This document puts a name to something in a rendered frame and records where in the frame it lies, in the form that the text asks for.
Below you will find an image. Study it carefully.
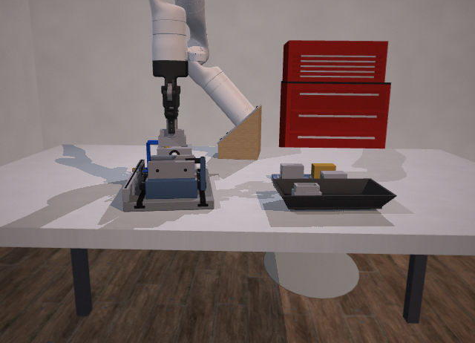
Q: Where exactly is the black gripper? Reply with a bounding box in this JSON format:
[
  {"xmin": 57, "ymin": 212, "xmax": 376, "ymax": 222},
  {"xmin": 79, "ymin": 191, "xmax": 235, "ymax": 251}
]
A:
[{"xmin": 152, "ymin": 60, "xmax": 189, "ymax": 137}]

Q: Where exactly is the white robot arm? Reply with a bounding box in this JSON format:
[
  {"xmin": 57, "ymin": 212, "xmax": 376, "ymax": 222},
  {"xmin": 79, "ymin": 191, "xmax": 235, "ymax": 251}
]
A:
[{"xmin": 149, "ymin": 0, "xmax": 255, "ymax": 126}]

